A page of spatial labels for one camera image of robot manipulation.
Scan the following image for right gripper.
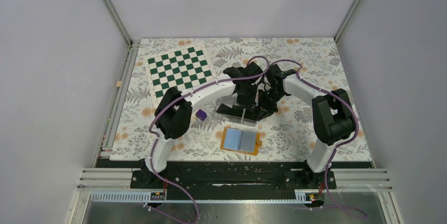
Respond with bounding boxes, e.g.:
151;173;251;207
255;88;286;122

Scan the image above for clear plastic card box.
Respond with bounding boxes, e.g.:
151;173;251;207
216;103;259;126

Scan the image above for orange leather card holder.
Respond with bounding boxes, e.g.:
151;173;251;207
220;127;263;155

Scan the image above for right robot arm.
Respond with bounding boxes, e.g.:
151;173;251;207
258;62;359;188

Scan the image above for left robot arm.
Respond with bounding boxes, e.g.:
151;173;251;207
143;61;270;188

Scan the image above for floral patterned table mat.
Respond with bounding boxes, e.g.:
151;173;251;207
110;37;373;162

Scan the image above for green white purple toy blocks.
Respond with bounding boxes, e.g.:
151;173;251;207
195;109;207;121

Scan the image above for green white chessboard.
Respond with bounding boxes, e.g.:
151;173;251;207
144;44;216;107

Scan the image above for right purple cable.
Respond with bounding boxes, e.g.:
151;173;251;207
270;59;370;221

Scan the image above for purple cable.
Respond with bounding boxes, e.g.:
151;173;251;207
143;55;271;224
270;59;370;221

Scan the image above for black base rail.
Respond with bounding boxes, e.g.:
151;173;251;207
130;159;337;201

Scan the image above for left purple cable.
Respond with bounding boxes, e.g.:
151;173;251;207
143;55;271;224

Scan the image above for right aluminium frame post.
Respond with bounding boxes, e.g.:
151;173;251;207
334;0;362;44

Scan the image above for aluminium frame post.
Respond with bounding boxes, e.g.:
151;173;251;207
102;0;133;46
334;0;362;44

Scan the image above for left aluminium frame post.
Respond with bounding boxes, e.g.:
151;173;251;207
102;0;133;46

